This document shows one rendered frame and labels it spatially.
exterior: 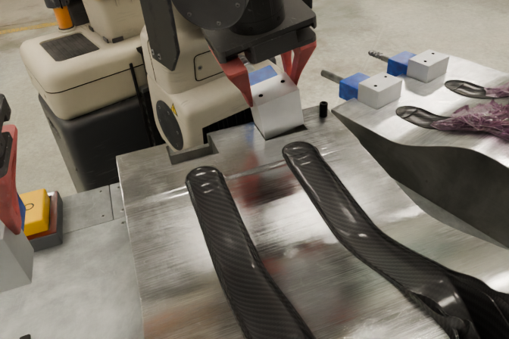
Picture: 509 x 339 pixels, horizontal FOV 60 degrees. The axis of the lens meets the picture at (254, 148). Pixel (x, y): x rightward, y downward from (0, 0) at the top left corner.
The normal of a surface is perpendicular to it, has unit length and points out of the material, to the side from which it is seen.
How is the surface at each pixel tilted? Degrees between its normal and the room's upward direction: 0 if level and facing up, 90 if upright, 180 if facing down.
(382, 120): 0
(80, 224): 0
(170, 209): 2
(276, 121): 98
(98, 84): 90
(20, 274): 93
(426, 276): 28
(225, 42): 13
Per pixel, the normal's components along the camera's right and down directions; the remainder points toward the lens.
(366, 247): -0.16, -0.94
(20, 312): -0.07, -0.80
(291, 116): 0.37, 0.64
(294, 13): -0.17, -0.66
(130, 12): 0.59, 0.47
